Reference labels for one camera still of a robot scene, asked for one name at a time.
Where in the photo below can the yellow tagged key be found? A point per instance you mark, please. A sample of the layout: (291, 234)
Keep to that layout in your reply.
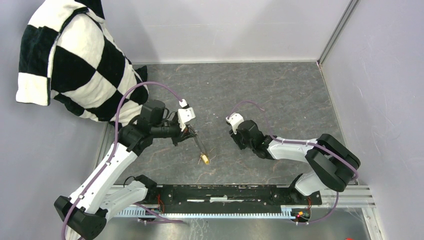
(204, 158)

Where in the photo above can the black white checkered cloth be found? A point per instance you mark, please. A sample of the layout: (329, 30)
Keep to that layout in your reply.
(68, 55)

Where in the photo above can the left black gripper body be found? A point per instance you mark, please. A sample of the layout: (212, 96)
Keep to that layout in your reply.
(178, 139)

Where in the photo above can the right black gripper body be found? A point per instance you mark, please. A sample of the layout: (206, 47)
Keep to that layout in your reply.
(241, 143)

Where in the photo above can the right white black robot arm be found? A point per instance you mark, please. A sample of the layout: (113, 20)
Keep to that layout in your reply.
(333, 165)

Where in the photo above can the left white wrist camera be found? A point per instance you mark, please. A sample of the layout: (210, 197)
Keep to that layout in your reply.
(184, 114)

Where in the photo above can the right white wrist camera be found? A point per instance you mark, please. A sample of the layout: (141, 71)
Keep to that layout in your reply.
(234, 120)

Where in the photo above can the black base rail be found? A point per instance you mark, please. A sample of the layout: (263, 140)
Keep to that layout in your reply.
(227, 199)

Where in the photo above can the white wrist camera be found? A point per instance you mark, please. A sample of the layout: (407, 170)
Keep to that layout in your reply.
(184, 114)
(234, 120)

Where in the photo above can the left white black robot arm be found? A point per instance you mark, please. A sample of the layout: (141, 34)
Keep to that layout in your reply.
(88, 209)

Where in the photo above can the white toothed cable duct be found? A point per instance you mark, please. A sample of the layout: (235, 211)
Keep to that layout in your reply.
(138, 212)

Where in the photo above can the aluminium corner profile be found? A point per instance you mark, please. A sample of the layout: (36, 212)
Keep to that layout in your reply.
(337, 31)

